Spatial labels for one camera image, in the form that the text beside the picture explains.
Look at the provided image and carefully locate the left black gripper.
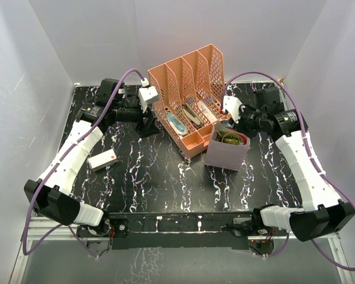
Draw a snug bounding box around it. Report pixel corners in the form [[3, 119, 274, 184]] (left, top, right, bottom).
[[114, 98, 162, 137]]

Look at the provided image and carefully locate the green sour candy bag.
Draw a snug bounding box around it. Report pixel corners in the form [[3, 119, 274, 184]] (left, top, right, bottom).
[[222, 133, 244, 145]]

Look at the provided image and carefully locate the pink candy packet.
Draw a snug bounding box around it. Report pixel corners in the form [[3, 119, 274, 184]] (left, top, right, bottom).
[[240, 134, 250, 145]]

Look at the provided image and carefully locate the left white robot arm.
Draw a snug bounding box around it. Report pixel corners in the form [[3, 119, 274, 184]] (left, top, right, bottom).
[[24, 78, 159, 236]]

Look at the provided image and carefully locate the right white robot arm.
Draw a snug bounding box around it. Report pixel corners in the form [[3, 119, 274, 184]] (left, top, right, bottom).
[[223, 86, 355, 241]]

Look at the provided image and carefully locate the blue correction tape blister pack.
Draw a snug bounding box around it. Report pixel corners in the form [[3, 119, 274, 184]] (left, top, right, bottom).
[[166, 112, 188, 137]]

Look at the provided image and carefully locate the white paper staples box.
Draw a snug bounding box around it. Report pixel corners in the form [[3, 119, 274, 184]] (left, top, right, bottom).
[[197, 100, 218, 122]]

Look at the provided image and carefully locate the grey stapler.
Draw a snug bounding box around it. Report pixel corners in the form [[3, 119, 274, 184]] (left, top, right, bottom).
[[182, 104, 204, 128]]

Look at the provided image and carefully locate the blue eraser block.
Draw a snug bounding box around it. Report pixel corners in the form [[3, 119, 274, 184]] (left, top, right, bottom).
[[205, 95, 220, 106]]

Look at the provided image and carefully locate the white rectangular snack box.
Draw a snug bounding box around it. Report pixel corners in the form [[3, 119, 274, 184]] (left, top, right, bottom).
[[88, 149, 118, 171]]

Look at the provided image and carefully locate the pink plastic desk organizer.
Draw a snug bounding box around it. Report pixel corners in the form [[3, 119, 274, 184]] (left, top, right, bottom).
[[148, 44, 230, 159]]

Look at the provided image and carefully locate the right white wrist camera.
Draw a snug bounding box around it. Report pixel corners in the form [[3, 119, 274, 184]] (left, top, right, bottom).
[[221, 95, 242, 124]]

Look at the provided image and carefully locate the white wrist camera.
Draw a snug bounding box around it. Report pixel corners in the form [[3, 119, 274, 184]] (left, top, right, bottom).
[[138, 78, 160, 113], [221, 95, 242, 124]]

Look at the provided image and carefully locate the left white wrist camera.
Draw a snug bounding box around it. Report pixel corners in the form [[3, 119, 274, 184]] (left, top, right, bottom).
[[138, 78, 160, 113]]

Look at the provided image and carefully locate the black front mounting rail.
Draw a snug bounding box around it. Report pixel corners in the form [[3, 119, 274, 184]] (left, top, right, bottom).
[[78, 212, 285, 254]]

